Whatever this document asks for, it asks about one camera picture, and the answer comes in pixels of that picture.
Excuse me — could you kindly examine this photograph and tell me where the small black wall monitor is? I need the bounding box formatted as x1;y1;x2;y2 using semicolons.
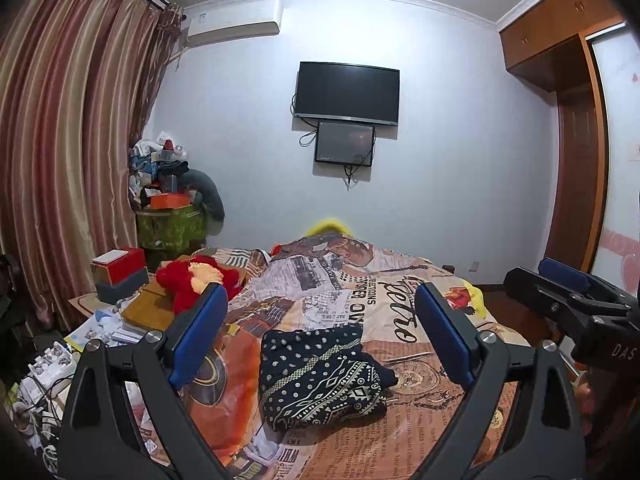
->
314;121;377;167

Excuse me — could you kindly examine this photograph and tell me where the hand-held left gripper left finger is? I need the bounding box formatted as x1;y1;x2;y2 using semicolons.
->
59;282;230;480

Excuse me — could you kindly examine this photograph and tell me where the newspaper print bed blanket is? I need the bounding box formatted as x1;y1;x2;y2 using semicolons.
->
145;234;536;480

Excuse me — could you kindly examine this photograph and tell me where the wooden wardrobe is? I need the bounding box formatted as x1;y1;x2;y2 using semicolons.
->
499;0;631;273

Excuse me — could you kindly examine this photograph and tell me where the navy patterned hooded jacket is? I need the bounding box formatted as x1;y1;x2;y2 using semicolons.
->
259;324;399;432

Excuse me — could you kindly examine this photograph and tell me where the red plush toy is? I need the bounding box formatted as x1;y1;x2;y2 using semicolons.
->
156;255;246;313

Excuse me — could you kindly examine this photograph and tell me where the red box white lid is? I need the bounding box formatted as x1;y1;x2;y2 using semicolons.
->
91;246;147;286

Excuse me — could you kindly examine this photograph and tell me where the yellow bed sheet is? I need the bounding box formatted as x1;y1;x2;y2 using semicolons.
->
462;280;489;318

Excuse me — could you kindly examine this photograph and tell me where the pile of clothes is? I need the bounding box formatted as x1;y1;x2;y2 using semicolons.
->
129;131;190;196

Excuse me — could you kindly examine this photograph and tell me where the yellow fluffy pillow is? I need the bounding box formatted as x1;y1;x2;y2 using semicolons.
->
306;217;354;237

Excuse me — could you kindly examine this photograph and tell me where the grey neck pillow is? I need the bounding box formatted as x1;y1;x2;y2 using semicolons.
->
182;169;226;222

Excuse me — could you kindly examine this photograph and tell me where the white air conditioner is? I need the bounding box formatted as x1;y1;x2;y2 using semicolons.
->
184;1;285;46

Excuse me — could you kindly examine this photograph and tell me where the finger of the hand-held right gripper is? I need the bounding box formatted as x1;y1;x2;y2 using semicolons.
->
538;257;640;307
502;266;640;329

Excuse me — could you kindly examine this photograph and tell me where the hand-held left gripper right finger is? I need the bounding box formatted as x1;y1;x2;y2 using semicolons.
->
414;282;587;480

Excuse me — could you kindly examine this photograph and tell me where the black wall television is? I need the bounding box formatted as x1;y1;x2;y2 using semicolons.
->
293;61;401;127

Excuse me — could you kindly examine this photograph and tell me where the brown striped curtain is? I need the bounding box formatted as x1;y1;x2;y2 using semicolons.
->
0;0;183;331

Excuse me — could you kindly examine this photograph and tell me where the orange box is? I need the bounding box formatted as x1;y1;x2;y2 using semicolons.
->
149;192;193;210

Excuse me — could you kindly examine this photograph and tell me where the wooden board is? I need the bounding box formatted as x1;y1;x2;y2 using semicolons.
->
121;280;201;331

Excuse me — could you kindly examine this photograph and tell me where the grey box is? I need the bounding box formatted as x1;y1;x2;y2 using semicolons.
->
95;269;150;305

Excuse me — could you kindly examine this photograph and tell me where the pile of papers and packets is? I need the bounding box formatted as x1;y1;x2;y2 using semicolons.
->
10;305;151;456

